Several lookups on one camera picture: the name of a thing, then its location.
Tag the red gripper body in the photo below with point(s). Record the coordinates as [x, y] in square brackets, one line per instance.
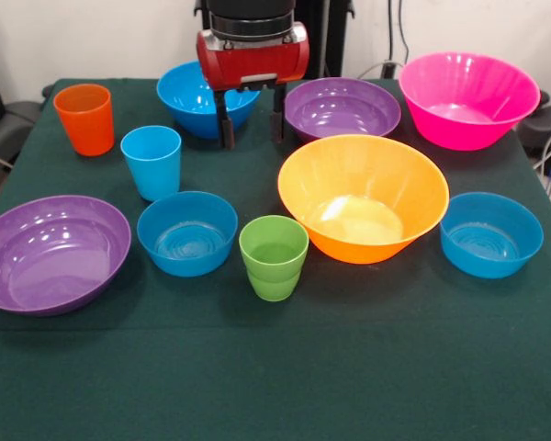
[252, 64]

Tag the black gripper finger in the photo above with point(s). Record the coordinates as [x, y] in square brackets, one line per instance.
[226, 126]
[277, 119]

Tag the light blue plastic cup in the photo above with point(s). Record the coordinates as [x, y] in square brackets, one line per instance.
[151, 165]

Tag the shallow blue plastic bowl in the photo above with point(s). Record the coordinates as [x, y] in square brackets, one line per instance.
[188, 239]
[491, 239]

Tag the deep blue plastic bowl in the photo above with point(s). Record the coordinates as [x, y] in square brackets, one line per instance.
[183, 101]

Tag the purple plastic bowl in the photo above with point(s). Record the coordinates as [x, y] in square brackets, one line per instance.
[344, 110]
[50, 257]

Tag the orange plastic bowl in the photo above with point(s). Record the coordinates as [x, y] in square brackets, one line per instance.
[363, 193]

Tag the black power plug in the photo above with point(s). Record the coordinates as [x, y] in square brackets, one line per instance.
[388, 70]

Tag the orange plastic cup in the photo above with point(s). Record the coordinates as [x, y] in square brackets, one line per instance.
[85, 124]

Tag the green plastic cup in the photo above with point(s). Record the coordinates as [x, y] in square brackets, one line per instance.
[273, 262]

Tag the pink plastic bowl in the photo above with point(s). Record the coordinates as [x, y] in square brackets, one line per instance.
[464, 110]

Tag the dark green tablecloth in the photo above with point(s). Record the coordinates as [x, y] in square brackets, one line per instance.
[275, 367]

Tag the black rounded equipment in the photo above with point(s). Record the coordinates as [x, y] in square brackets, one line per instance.
[548, 124]

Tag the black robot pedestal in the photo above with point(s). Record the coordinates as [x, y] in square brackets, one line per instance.
[326, 37]

